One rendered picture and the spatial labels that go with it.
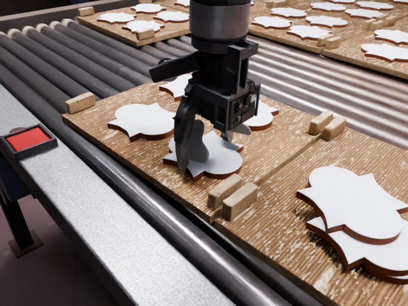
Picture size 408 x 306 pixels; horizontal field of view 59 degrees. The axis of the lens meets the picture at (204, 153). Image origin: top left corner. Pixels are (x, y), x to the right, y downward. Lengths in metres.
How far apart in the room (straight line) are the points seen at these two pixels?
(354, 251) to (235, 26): 0.29
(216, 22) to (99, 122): 0.36
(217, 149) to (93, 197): 0.21
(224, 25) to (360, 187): 0.27
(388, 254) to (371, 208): 0.06
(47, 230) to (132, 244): 1.43
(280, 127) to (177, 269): 0.35
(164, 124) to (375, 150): 0.37
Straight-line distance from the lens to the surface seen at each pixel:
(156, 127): 0.66
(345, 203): 0.49
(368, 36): 1.31
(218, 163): 0.56
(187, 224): 0.50
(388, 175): 0.62
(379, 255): 0.46
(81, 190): 0.59
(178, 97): 0.77
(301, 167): 0.59
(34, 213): 2.02
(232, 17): 0.44
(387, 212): 0.50
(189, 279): 0.45
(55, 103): 0.89
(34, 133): 0.74
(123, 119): 0.69
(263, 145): 0.63
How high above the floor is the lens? 1.28
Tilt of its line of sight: 35 degrees down
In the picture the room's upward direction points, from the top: straight up
